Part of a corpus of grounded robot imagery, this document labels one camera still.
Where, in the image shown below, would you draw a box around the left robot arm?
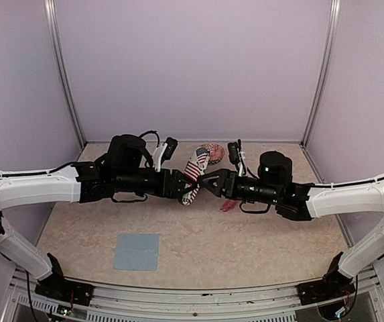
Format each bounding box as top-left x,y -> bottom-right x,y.
0,134 -> 197,299

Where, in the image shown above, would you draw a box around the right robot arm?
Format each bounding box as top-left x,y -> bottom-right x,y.
198,151 -> 384,298

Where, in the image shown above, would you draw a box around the left blue cleaning cloth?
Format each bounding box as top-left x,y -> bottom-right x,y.
113,233 -> 159,272

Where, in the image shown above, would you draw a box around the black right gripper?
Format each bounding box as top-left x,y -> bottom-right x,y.
196,168 -> 281,206

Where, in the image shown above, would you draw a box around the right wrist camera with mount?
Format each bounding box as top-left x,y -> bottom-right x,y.
227,139 -> 247,176

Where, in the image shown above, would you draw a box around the pink sunglasses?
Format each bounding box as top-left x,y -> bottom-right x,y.
220,200 -> 238,212

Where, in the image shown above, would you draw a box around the right aluminium frame post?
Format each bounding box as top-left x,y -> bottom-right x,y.
301,0 -> 341,150

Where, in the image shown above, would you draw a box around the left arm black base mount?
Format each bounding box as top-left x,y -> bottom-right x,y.
35,253 -> 94,307

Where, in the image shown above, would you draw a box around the black cable on left wrist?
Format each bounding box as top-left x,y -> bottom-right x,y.
137,129 -> 162,167

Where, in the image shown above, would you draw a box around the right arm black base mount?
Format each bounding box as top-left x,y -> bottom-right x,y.
296,252 -> 356,305

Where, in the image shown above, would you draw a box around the american flag glasses case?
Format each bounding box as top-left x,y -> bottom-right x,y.
180,146 -> 210,206

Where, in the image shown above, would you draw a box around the left aluminium frame post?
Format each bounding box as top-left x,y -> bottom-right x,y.
44,0 -> 86,150

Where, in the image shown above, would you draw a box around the red patterned ceramic bowl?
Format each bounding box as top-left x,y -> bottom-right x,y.
197,143 -> 225,165

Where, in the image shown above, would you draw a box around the aluminium frame post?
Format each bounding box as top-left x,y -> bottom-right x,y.
301,0 -> 341,150
44,0 -> 86,150

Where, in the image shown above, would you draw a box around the front aluminium rail base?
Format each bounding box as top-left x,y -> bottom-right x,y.
0,264 -> 384,322

